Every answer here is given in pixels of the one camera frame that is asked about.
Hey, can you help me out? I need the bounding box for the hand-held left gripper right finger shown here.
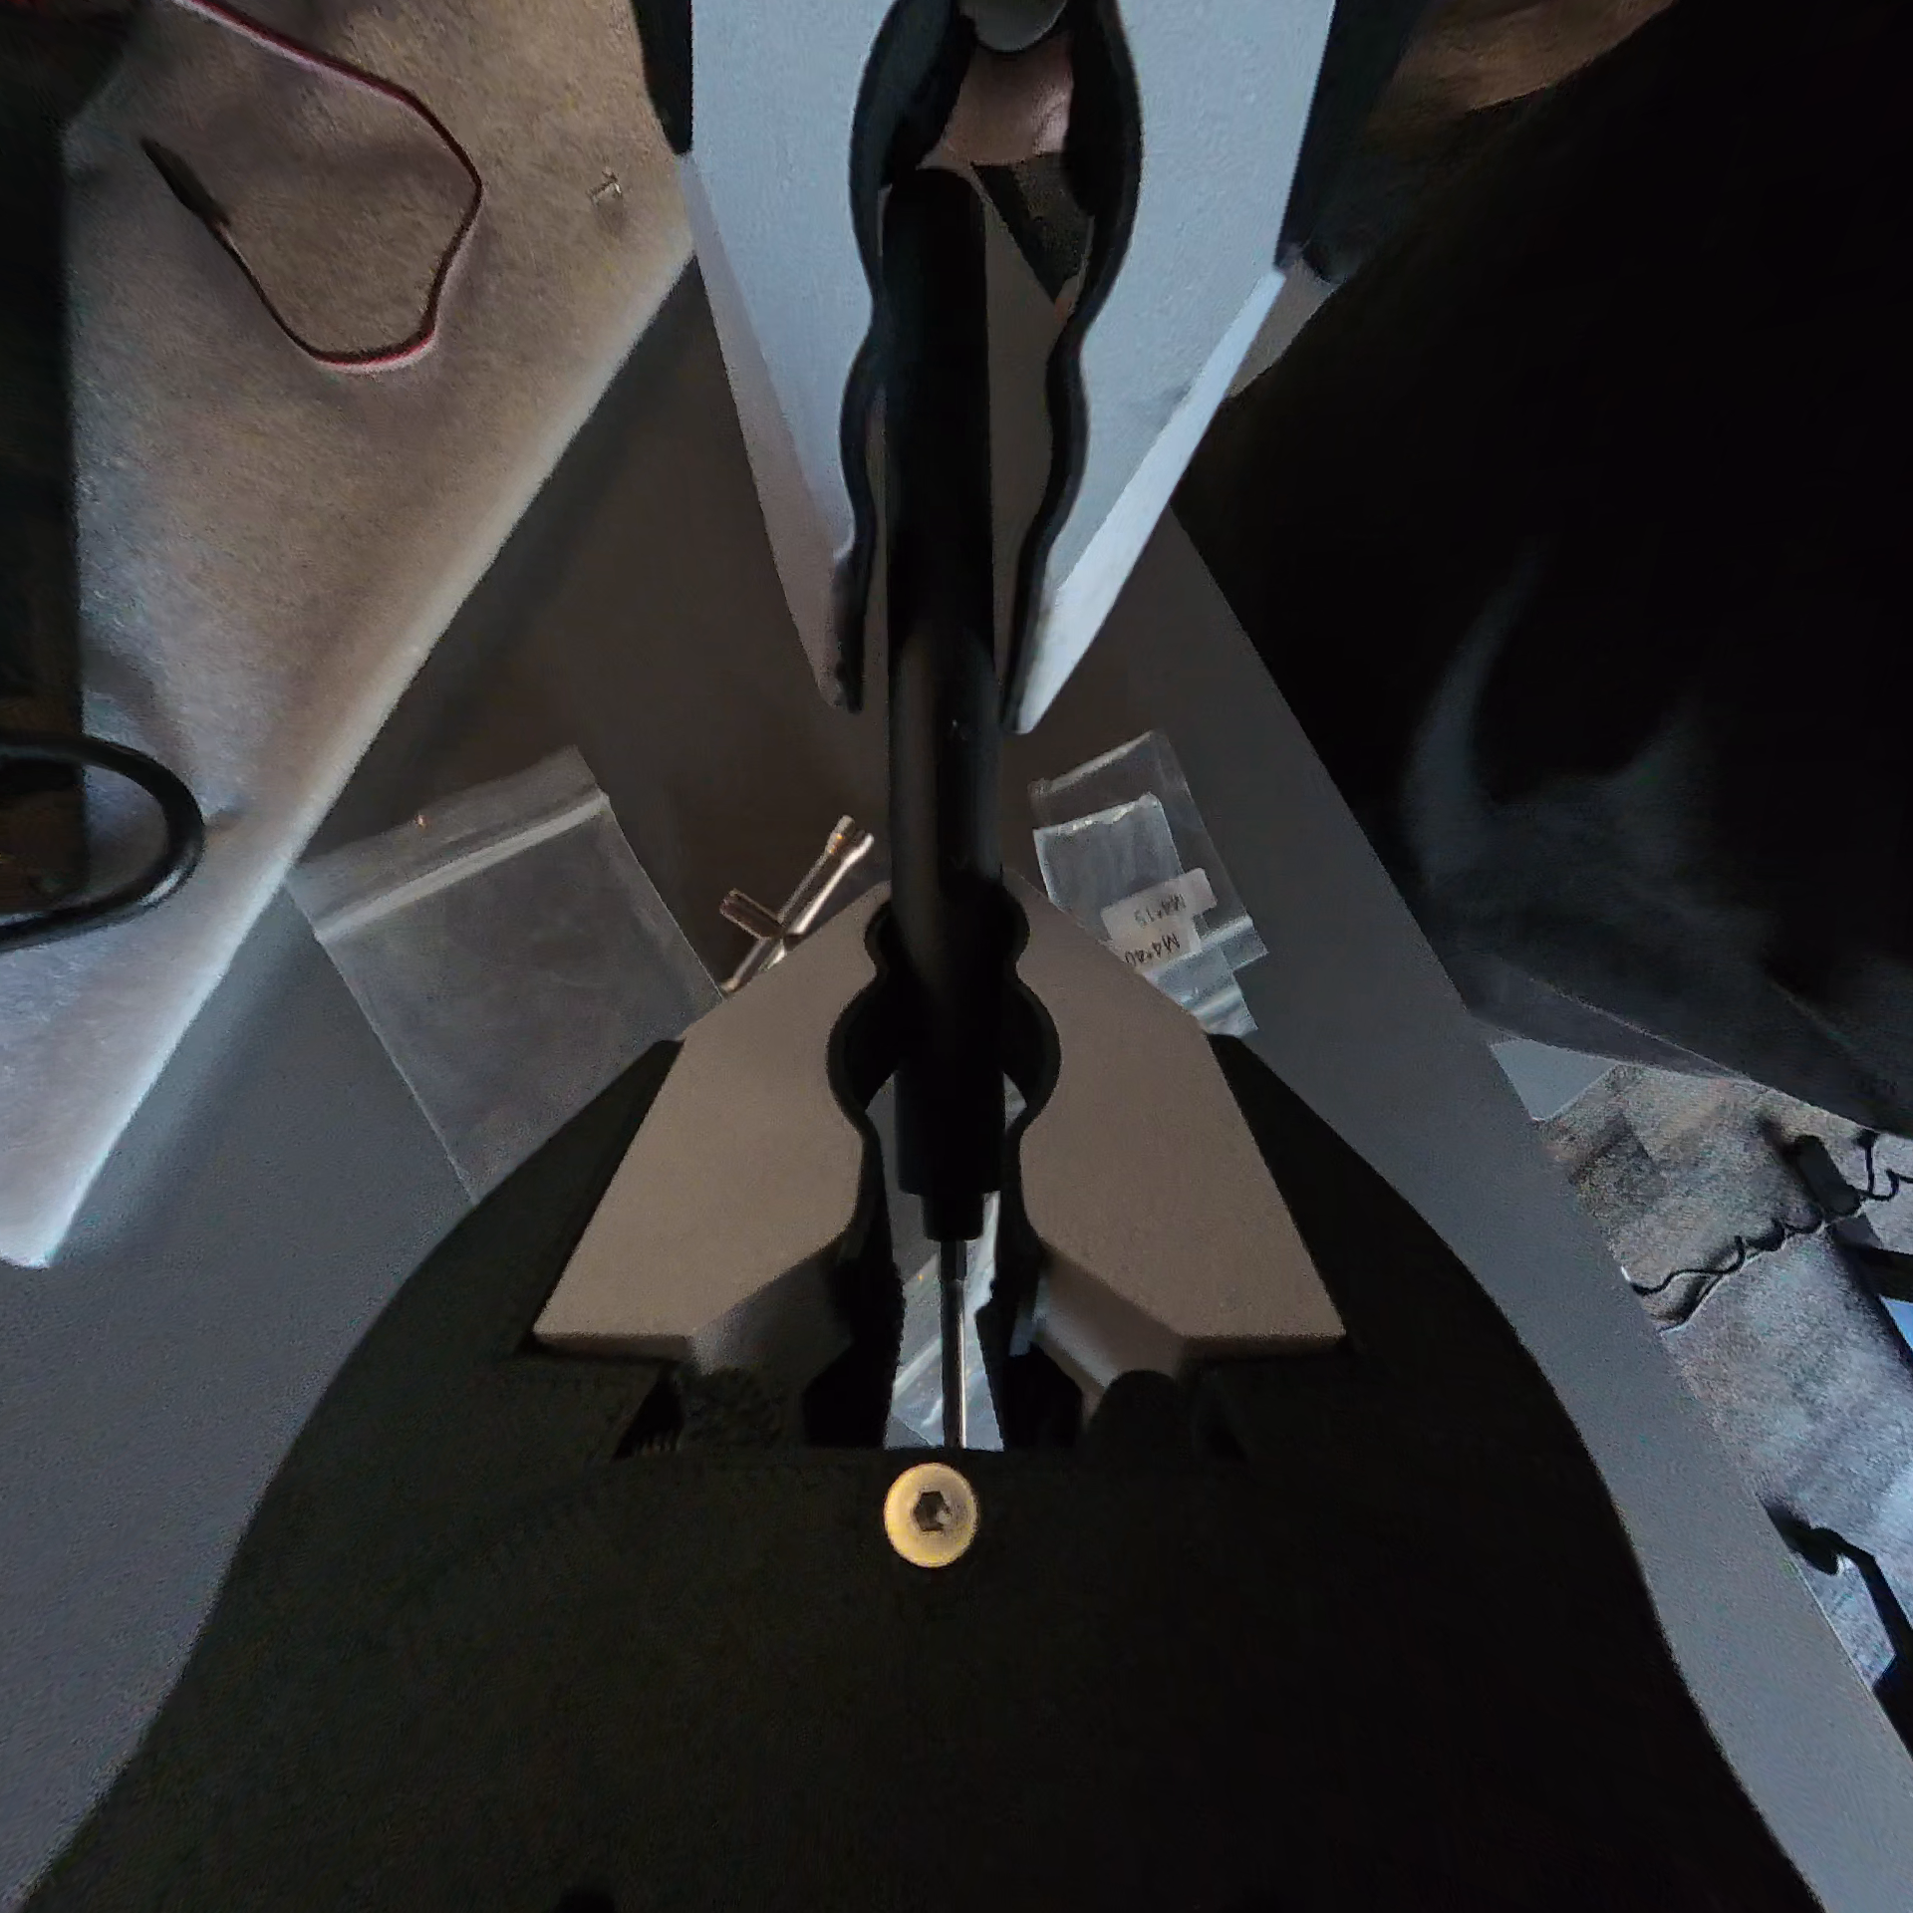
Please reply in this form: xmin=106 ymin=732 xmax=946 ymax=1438
xmin=992 ymin=870 xmax=1343 ymax=1390

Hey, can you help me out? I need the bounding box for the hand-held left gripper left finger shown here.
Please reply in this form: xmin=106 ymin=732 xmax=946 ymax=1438
xmin=533 ymin=881 xmax=898 ymax=1397

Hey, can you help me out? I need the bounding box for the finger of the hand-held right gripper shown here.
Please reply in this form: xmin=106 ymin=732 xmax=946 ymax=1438
xmin=1003 ymin=0 xmax=1338 ymax=737
xmin=688 ymin=0 xmax=906 ymax=709

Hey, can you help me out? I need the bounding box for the black screwdriver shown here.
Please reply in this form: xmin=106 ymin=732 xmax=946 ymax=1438
xmin=878 ymin=164 xmax=1006 ymax=1454

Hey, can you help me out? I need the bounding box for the white label screw bag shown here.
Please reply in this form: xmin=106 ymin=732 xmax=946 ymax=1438
xmin=1027 ymin=728 xmax=1274 ymax=1035

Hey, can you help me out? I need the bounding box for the small metal socket wrench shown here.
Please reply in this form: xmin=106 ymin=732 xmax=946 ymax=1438
xmin=716 ymin=812 xmax=878 ymax=996

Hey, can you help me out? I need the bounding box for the empty clear plastic bag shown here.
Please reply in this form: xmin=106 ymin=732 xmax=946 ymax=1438
xmin=288 ymin=747 xmax=721 ymax=1200

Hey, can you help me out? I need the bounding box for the white foam sheet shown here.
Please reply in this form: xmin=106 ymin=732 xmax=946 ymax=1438
xmin=0 ymin=0 xmax=703 ymax=1272

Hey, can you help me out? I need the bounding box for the servo cable with black plug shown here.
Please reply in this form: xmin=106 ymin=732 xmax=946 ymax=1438
xmin=141 ymin=0 xmax=490 ymax=369

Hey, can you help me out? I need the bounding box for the black floor cable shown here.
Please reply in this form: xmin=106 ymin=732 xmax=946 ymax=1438
xmin=1620 ymin=1126 xmax=1913 ymax=1339

